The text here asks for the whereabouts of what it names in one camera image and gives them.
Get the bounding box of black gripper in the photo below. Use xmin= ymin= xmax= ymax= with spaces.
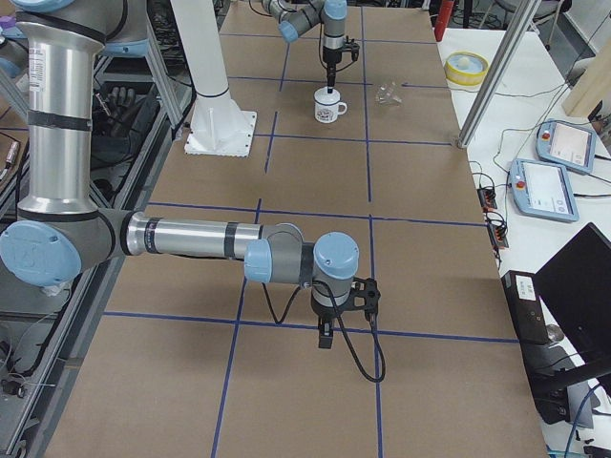
xmin=311 ymin=300 xmax=347 ymax=349
xmin=322 ymin=47 xmax=342 ymax=93

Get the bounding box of white enamel cup lid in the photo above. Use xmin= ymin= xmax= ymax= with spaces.
xmin=314 ymin=87 xmax=341 ymax=105

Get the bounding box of clear plastic funnel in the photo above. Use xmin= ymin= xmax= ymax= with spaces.
xmin=375 ymin=81 xmax=403 ymax=106

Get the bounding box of white enamel cup blue rim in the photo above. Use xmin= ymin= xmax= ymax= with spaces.
xmin=314 ymin=100 xmax=348 ymax=124

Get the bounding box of yellow tape roll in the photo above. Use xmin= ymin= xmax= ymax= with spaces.
xmin=444 ymin=52 xmax=489 ymax=87

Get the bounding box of far orange black adapter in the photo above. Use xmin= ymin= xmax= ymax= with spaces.
xmin=476 ymin=173 xmax=497 ymax=211

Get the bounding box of orange black adapter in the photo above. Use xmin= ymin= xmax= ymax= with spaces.
xmin=476 ymin=173 xmax=497 ymax=211
xmin=484 ymin=210 xmax=509 ymax=249

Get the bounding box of near orange black adapter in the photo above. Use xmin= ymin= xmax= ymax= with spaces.
xmin=484 ymin=210 xmax=509 ymax=249

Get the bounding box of black box with label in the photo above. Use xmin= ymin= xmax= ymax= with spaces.
xmin=501 ymin=270 xmax=548 ymax=345

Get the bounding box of near teach pendant blue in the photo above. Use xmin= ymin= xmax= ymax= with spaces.
xmin=509 ymin=158 xmax=579 ymax=222

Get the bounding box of teach pendant blue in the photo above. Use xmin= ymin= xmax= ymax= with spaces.
xmin=536 ymin=119 xmax=596 ymax=175
xmin=509 ymin=158 xmax=579 ymax=222

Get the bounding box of far teach pendant blue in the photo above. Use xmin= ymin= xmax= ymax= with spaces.
xmin=536 ymin=119 xmax=596 ymax=175

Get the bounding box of black laptop computer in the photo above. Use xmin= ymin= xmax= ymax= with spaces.
xmin=528 ymin=221 xmax=611 ymax=426

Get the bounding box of wooden beam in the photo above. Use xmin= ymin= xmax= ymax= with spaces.
xmin=562 ymin=41 xmax=611 ymax=117

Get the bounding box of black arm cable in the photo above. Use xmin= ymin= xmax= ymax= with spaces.
xmin=261 ymin=279 xmax=386 ymax=384

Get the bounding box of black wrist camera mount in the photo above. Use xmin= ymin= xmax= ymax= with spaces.
xmin=340 ymin=278 xmax=381 ymax=328
xmin=342 ymin=35 xmax=360 ymax=63

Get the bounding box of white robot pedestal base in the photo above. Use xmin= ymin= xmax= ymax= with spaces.
xmin=171 ymin=0 xmax=257 ymax=157

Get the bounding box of aluminium frame post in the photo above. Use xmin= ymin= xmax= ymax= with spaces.
xmin=456 ymin=0 xmax=541 ymax=149

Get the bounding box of blue network cable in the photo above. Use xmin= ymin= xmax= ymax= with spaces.
xmin=562 ymin=381 xmax=602 ymax=458

